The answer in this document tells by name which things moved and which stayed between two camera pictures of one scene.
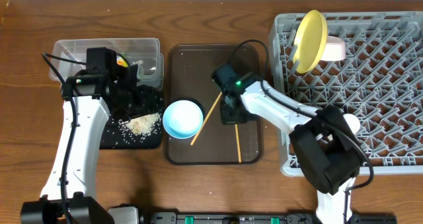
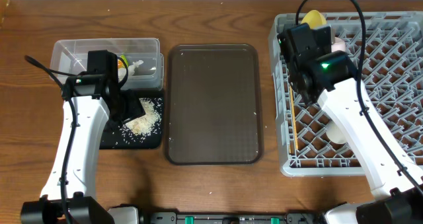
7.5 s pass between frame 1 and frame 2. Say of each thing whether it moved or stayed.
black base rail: stayed
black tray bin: stayed
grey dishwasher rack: stayed
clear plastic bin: stayed
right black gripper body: moved
